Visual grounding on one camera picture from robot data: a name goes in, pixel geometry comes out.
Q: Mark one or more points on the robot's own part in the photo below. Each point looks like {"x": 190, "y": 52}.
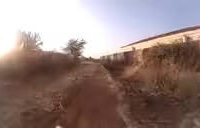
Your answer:
{"x": 58, "y": 126}

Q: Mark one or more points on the pale building with dark roof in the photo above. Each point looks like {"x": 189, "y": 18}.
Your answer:
{"x": 174, "y": 37}

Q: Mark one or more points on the dry hedge by building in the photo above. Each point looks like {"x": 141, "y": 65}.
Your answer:
{"x": 174, "y": 55}

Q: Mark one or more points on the leafy green tree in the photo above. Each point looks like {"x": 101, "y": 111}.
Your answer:
{"x": 75, "y": 46}

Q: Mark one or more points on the dry brown scrub ground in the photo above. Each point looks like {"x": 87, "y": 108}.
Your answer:
{"x": 21, "y": 86}

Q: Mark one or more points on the bare-branched tree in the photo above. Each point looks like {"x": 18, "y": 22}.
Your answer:
{"x": 29, "y": 40}

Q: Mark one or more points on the dry yellow grass ground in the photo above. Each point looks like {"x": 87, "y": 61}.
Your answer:
{"x": 154, "y": 103}

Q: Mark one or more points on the red dirt path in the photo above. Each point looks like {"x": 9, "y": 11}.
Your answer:
{"x": 94, "y": 100}

